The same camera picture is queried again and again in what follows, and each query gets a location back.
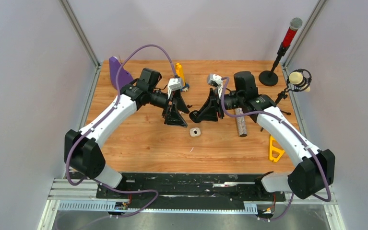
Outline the yellow blue toy car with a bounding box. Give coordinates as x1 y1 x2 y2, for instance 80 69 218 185
175 63 190 92

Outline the yellow plastic handle tool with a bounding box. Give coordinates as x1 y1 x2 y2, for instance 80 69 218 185
269 135 285 162

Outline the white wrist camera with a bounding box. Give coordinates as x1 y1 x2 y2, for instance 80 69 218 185
206 73 223 88
167 78 185 94

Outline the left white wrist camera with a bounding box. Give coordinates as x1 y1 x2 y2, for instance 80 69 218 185
167 78 185 94

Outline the beige microphone shock mount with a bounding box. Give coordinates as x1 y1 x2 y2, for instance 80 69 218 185
275 69 312 104

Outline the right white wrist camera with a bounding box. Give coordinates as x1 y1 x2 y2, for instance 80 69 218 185
206 73 223 88

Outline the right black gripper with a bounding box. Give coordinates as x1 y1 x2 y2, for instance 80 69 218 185
196 89 243 122

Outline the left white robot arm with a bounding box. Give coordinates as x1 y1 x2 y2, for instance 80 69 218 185
64 68 189 198

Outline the glitter silver microphone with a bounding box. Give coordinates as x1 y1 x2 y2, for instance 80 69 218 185
235 108 248 138

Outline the black earbud charging case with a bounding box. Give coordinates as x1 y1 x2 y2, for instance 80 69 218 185
189 110 200 123

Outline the white earbud charging case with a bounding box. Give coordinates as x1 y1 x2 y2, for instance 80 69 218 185
190 127 201 137

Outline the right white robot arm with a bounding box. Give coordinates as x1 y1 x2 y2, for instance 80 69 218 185
190 71 335 202

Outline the purple plastic wedge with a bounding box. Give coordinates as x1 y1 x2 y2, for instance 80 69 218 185
108 56 135 91

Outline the red microphone on stand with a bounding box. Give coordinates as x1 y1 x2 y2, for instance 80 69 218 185
259 17 303 86

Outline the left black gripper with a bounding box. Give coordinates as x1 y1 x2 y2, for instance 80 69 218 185
149 89 190 128

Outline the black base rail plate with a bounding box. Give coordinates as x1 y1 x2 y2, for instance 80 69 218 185
65 172 299 211

